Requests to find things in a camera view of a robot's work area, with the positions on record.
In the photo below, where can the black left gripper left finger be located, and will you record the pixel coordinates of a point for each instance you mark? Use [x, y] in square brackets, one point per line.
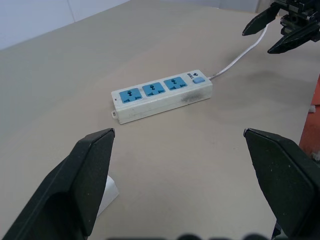
[72, 185]

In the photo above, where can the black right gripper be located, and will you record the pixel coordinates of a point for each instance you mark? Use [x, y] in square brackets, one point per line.
[298, 12]

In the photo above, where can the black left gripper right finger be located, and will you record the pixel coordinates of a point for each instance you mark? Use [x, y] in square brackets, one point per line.
[287, 180]

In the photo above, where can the white plug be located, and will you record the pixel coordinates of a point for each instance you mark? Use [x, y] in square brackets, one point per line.
[108, 191]

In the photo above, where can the white power strip blue sockets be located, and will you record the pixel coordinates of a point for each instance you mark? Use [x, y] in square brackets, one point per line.
[160, 98]

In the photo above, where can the red orange box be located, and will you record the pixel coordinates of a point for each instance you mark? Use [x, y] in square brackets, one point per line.
[311, 125]

